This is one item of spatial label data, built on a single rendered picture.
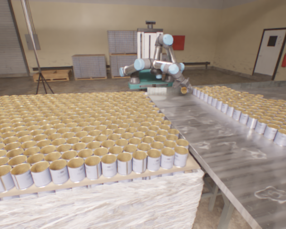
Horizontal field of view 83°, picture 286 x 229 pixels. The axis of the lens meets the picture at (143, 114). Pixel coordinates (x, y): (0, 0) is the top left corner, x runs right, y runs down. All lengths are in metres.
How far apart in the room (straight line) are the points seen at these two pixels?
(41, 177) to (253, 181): 0.89
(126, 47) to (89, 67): 1.91
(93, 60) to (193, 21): 6.11
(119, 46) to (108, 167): 7.50
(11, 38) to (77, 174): 9.92
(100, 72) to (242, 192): 7.67
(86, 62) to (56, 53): 2.30
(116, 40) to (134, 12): 2.39
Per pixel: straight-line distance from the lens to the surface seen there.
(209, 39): 11.60
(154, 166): 0.80
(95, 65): 8.05
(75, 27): 9.76
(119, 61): 8.10
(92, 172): 0.77
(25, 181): 0.83
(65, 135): 1.02
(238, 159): 1.00
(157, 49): 2.20
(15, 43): 10.45
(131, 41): 8.11
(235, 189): 0.83
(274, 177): 0.98
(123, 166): 0.76
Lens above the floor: 1.63
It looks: 24 degrees down
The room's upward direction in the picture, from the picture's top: straight up
